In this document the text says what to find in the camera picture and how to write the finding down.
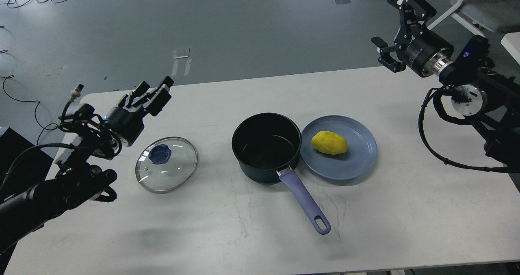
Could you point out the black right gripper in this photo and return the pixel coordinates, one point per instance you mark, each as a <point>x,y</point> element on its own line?
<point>420,47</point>

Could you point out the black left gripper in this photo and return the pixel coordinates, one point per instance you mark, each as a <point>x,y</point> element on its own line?
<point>126,120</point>

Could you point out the glass pot lid blue knob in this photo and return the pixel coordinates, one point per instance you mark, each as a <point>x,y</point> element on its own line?
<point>166,164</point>

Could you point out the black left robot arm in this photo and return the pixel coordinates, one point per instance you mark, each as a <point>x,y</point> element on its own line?
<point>27,203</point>

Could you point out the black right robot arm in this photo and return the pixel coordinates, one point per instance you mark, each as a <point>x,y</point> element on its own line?
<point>471,92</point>

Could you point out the white chair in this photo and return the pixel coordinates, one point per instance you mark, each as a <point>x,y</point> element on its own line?
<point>497,16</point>

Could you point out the white table corner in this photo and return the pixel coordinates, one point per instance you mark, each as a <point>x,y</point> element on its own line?
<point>511,43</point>

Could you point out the blue plate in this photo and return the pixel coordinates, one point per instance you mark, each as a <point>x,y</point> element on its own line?
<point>359,158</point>

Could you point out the black box at left edge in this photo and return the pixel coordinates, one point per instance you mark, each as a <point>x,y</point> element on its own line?
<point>32,169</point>

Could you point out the dark blue saucepan purple handle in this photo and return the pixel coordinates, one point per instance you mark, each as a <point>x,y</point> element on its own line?
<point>267,147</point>

